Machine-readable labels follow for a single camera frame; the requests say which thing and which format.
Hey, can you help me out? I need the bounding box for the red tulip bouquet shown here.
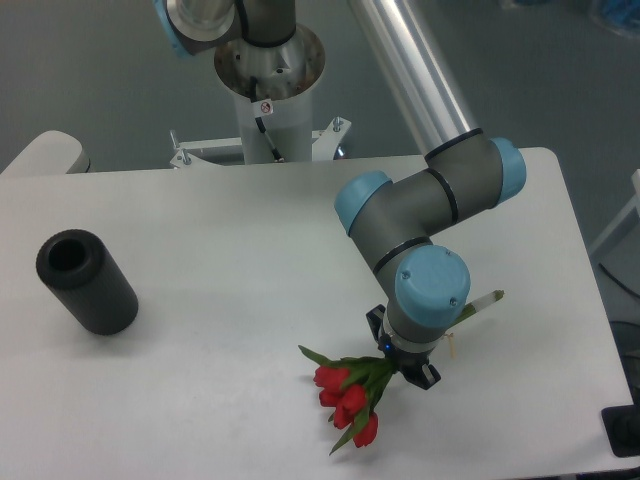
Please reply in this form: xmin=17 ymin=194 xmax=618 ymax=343
xmin=298 ymin=288 xmax=506 ymax=456

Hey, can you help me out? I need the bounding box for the white metal base frame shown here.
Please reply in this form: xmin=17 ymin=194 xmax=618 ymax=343
xmin=169 ymin=116 xmax=352 ymax=169

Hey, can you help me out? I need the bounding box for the white rounded chair part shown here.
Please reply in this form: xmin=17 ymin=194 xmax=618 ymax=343
xmin=1 ymin=130 xmax=91 ymax=178

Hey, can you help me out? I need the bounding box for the white frame at right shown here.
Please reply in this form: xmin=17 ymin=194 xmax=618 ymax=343
xmin=587 ymin=170 xmax=639 ymax=259

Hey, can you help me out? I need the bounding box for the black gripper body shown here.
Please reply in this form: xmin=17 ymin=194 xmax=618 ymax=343
xmin=378 ymin=327 xmax=434 ymax=376

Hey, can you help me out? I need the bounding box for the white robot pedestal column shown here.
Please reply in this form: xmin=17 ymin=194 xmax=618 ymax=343
xmin=214 ymin=24 xmax=326 ymax=164

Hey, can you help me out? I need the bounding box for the black ribbed cylindrical vase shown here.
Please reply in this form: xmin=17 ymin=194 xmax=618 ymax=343
xmin=36 ymin=229 xmax=139 ymax=336

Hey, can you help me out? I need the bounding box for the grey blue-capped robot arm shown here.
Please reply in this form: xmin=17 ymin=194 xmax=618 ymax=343
xmin=154 ymin=1 xmax=527 ymax=389

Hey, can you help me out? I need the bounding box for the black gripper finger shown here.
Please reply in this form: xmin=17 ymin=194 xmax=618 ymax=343
xmin=399 ymin=363 xmax=441 ymax=390
xmin=366 ymin=305 xmax=386 ymax=342

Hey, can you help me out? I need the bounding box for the black pedestal cable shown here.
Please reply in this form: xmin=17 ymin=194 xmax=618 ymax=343
xmin=248 ymin=75 xmax=286 ymax=164

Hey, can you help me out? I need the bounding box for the black box at table edge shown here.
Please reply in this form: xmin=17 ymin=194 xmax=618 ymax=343
xmin=601 ymin=405 xmax=639 ymax=458

